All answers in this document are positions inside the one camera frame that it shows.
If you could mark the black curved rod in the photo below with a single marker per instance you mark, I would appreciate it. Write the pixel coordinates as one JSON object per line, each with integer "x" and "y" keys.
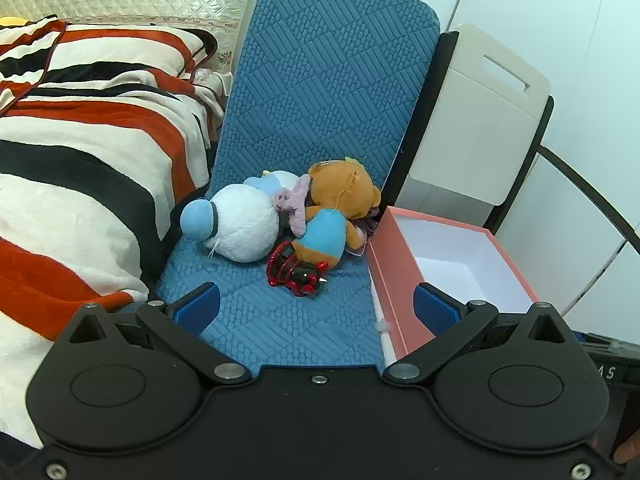
{"x": 600, "y": 196}

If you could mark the black frame bar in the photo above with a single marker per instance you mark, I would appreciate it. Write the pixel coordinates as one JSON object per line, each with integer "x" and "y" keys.
{"x": 530, "y": 160}

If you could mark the light blue white plush toy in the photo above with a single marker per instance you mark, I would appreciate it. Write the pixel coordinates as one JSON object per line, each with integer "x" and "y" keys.
{"x": 275, "y": 182}

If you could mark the pink cardboard box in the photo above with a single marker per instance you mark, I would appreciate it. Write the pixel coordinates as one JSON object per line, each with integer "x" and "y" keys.
{"x": 395, "y": 280}

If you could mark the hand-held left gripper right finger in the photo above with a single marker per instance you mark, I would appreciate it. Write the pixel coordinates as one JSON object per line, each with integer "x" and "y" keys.
{"x": 435, "y": 310}

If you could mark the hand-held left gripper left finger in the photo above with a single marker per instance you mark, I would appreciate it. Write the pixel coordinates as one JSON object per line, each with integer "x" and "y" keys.
{"x": 197, "y": 305}

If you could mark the black chair frame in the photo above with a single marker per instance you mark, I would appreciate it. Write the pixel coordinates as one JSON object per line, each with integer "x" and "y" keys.
{"x": 425, "y": 110}

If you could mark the blue quilted mat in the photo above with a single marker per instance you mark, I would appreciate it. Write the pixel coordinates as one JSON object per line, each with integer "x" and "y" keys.
{"x": 325, "y": 85}

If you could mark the striped fleece blanket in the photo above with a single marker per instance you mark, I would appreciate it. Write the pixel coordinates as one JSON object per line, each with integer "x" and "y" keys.
{"x": 75, "y": 185}

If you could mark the white round plush toy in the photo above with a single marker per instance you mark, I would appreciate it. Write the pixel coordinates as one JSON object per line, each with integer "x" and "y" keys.
{"x": 240, "y": 225}

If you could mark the red toy car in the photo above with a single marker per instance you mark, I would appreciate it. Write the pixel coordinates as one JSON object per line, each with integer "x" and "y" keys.
{"x": 295, "y": 272}

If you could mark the pink bunny plush toy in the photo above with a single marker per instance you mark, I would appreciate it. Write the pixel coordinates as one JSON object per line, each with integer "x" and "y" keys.
{"x": 295, "y": 205}

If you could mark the brown bear plush toy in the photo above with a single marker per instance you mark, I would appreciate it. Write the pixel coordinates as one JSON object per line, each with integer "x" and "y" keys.
{"x": 340, "y": 190}

